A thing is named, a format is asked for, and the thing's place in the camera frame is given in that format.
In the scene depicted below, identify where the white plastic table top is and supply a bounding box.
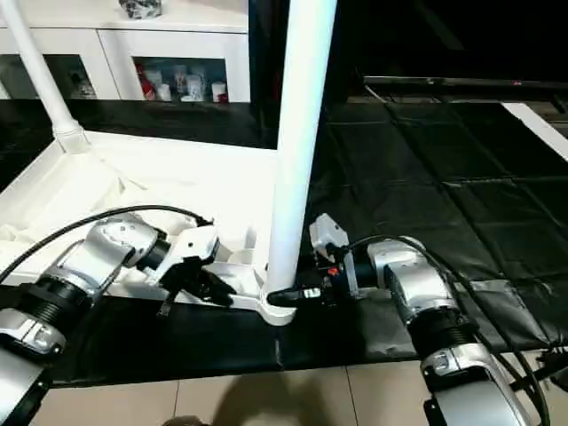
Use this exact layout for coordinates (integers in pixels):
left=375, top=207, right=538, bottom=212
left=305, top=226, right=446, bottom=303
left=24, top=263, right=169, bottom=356
left=0, top=127, right=299, bottom=328

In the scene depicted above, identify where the black work mat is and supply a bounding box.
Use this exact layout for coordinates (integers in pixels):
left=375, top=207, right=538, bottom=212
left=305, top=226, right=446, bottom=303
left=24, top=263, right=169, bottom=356
left=0, top=97, right=568, bottom=391

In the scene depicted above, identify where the red white bottle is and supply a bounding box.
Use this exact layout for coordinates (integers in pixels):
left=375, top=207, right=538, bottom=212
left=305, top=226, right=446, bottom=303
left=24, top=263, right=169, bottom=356
left=140, top=66, right=157, bottom=102

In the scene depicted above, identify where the black tripod stand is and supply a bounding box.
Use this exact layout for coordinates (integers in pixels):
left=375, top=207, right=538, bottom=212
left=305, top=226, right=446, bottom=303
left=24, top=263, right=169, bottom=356
left=509, top=340, right=568, bottom=392

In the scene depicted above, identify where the black box with label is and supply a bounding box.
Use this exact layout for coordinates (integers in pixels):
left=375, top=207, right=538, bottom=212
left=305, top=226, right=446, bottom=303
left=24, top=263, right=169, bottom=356
left=247, top=0, right=370, bottom=150

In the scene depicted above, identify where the white glass door cabinet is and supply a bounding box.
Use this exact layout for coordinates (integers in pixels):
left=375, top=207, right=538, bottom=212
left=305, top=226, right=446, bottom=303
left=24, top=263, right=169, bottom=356
left=0, top=0, right=253, bottom=105

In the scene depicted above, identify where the white flat strip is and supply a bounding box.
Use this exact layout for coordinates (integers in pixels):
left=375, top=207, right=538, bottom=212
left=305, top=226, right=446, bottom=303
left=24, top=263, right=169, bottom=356
left=502, top=101, right=568, bottom=162

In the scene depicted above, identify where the black long rail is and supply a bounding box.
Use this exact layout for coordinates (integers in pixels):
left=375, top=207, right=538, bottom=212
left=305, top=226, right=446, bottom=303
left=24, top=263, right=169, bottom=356
left=361, top=74, right=568, bottom=93

